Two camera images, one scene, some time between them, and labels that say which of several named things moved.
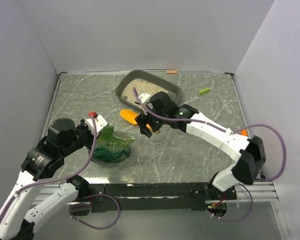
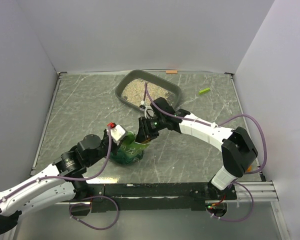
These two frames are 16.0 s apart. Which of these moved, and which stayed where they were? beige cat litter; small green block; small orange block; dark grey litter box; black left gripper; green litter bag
Moved: green litter bag; black left gripper
Stayed: beige cat litter; dark grey litter box; small green block; small orange block
